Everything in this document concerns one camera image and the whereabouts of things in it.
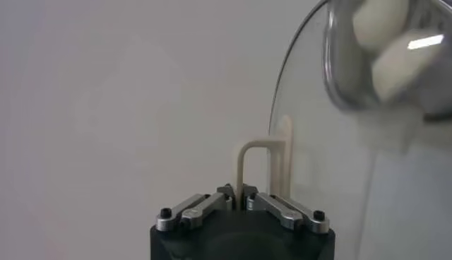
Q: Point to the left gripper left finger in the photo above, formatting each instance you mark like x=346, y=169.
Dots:
x=197, y=213

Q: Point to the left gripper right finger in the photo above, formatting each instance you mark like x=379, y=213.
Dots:
x=286, y=215

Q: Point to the stainless steel steamer basket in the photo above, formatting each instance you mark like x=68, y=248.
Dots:
x=339, y=70

